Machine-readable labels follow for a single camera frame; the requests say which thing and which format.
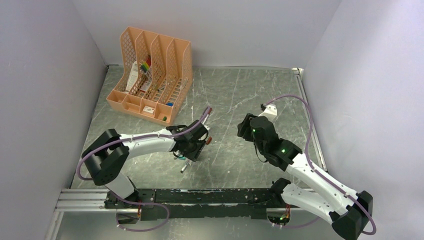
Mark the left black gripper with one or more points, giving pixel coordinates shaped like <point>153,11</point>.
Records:
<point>194,155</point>

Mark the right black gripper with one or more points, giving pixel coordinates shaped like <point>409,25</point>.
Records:
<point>244,127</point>

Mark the brown pen cap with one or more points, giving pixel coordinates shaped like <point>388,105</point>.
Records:
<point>208,141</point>

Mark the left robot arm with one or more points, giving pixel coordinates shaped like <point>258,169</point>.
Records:
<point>106,156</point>

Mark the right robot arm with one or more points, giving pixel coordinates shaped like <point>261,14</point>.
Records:
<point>346,210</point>

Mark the orange plastic file organizer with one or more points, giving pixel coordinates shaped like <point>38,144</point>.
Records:
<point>157,95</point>

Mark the white paper booklet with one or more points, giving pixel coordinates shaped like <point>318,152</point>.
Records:
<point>133,77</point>

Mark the coloured markers in organizer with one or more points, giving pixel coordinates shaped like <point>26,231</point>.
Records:
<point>146,65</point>

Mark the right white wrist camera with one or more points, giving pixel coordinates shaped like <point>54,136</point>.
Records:
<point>269,111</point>

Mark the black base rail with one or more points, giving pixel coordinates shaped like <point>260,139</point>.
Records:
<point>149,204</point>

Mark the aluminium frame rail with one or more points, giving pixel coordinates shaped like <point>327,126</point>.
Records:
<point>83,200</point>

